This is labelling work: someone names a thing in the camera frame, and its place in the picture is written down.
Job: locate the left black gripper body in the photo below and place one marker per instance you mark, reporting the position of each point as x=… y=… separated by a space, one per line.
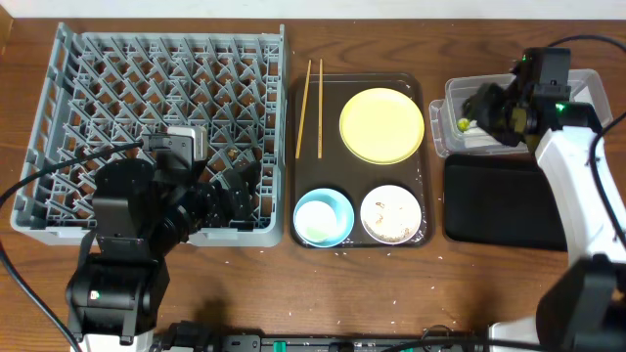
x=227 y=197

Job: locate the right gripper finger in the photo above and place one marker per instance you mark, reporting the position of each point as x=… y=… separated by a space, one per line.
x=500 y=128
x=487 y=104

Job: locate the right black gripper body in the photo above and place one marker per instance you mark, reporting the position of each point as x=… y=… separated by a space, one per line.
x=513 y=106

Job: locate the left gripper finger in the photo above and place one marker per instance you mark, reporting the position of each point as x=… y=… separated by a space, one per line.
x=248 y=176
x=241 y=202

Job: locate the white napkin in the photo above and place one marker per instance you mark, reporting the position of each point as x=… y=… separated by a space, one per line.
x=478 y=138

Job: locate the green orange snack wrapper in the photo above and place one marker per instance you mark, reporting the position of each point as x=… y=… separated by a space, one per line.
x=463 y=124

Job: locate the wooden chopstick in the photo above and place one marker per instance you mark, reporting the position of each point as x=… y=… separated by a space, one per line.
x=303 y=111
x=320 y=109

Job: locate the white bowl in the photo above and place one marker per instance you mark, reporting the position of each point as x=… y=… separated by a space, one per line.
x=391 y=214

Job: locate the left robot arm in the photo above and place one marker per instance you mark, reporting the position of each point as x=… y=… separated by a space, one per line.
x=143 y=211

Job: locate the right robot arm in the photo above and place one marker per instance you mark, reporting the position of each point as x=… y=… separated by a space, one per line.
x=566 y=138

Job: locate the clear plastic waste bin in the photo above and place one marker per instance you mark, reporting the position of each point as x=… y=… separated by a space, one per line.
x=586 y=87

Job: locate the black waste tray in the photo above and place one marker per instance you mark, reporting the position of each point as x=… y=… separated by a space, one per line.
x=501 y=201

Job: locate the grey plastic dishwasher rack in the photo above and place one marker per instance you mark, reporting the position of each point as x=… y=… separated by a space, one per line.
x=106 y=89

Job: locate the dark brown serving tray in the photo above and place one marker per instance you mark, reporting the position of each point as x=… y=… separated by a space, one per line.
x=341 y=170

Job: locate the light blue bowl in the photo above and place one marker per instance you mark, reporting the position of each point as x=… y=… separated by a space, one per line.
x=343 y=210

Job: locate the yellow round plate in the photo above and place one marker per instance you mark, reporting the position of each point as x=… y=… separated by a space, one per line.
x=381 y=126

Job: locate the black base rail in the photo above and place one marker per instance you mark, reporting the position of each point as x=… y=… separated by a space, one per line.
x=195 y=337

